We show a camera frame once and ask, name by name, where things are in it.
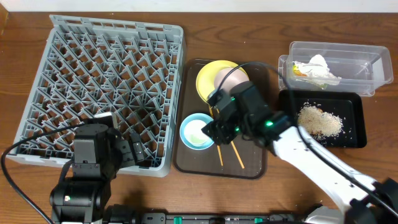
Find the black rectangular tray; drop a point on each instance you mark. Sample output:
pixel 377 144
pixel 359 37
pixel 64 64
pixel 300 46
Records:
pixel 344 105

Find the wooden chopstick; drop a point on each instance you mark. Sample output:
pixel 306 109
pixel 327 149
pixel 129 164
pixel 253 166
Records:
pixel 218 147
pixel 237 154

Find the right wooden chopstick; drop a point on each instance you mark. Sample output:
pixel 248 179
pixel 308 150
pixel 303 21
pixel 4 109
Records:
pixel 237 154

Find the clear plastic waste bin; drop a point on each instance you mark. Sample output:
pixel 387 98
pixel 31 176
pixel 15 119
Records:
pixel 362 68

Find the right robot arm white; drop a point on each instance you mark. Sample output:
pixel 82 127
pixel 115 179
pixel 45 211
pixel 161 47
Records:
pixel 359 197

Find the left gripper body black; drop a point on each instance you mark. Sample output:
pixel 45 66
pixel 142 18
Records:
pixel 137 150

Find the grey plastic dish rack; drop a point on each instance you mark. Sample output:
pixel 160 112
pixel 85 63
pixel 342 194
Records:
pixel 92 66

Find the white paper waste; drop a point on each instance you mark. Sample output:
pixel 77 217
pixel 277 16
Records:
pixel 316 72

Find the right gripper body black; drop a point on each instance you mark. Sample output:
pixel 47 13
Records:
pixel 245 124

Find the dark brown serving tray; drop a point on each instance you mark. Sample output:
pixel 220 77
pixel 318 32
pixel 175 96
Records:
pixel 207 162

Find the pile of rice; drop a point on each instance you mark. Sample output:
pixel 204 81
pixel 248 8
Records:
pixel 320 124

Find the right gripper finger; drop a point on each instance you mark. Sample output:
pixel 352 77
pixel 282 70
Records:
pixel 221 132
pixel 225 104

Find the left wooden chopstick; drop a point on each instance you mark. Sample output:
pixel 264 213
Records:
pixel 218 147

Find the light blue bowl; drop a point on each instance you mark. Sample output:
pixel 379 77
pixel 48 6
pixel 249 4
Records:
pixel 191 134

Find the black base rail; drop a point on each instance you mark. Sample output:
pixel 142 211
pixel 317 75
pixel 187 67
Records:
pixel 217 218

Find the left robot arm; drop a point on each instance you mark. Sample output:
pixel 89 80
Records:
pixel 84 186

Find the yellow round plate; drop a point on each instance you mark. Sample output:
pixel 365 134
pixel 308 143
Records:
pixel 206 76

